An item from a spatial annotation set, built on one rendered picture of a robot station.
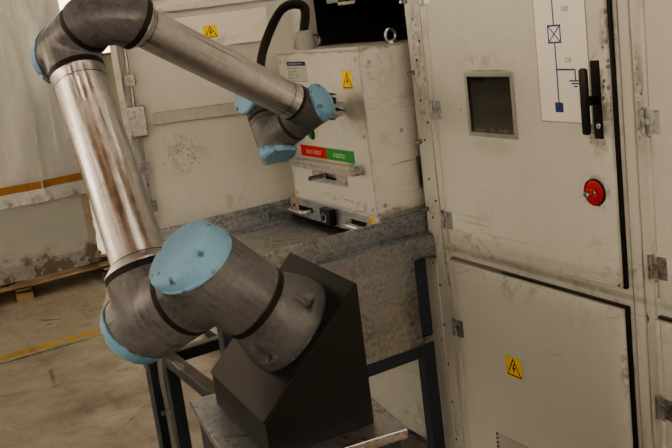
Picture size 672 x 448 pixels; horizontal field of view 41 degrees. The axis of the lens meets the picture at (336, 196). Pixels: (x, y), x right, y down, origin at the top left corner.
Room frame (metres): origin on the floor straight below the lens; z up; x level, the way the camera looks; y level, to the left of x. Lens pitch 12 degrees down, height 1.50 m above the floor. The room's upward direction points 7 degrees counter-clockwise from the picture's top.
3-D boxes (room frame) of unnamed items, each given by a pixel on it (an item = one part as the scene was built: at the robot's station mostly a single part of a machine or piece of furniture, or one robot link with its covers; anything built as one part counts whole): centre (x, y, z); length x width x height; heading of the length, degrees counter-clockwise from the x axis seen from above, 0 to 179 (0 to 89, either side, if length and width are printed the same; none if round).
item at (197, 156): (2.99, 0.36, 1.21); 0.63 x 0.07 x 0.74; 94
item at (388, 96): (2.75, -0.21, 1.15); 0.51 x 0.50 x 0.48; 119
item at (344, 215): (2.63, 0.00, 0.90); 0.54 x 0.05 x 0.06; 29
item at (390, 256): (2.53, 0.19, 0.82); 0.68 x 0.62 x 0.06; 119
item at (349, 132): (2.62, 0.01, 1.15); 0.48 x 0.01 x 0.48; 29
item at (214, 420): (1.61, 0.14, 0.74); 0.38 x 0.32 x 0.02; 20
